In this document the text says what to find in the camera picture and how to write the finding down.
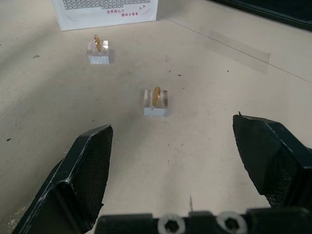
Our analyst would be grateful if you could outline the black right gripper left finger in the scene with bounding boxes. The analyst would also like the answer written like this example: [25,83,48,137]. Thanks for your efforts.
[11,124,114,234]

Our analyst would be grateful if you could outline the clear acrylic coin stand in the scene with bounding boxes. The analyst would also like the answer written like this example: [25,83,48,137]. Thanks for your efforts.
[86,39,111,65]
[142,88,169,117]

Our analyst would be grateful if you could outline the white printed box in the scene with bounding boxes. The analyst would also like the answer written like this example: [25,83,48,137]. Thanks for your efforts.
[51,0,157,32]

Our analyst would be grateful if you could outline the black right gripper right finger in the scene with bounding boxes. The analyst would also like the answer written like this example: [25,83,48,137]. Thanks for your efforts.
[232,111,312,209]

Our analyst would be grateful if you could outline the black table edge rail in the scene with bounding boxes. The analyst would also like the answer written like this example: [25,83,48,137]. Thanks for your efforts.
[216,0,312,32]

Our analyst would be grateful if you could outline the clear adhesive tape strip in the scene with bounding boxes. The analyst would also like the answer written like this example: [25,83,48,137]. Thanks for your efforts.
[204,29,272,75]

